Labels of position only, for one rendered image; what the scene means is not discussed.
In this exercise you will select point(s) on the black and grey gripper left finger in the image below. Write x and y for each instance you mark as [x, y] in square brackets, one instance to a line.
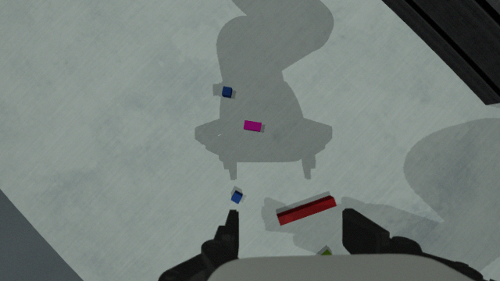
[214, 253]

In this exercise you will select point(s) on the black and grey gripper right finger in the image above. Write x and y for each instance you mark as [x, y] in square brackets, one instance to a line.
[360, 235]

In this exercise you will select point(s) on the small blue cube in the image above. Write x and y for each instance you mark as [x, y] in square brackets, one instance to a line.
[236, 197]
[227, 92]

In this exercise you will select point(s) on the dark red rod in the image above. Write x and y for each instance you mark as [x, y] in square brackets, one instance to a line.
[306, 210]

